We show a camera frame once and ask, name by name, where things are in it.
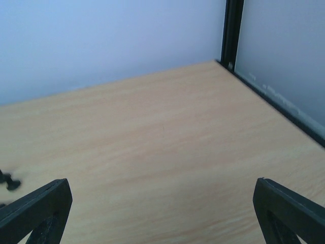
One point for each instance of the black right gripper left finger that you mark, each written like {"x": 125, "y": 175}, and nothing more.
{"x": 41, "y": 214}

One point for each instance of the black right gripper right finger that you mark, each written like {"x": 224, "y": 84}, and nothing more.
{"x": 285, "y": 216}

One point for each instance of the black frame post right rear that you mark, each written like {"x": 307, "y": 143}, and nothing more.
{"x": 231, "y": 31}

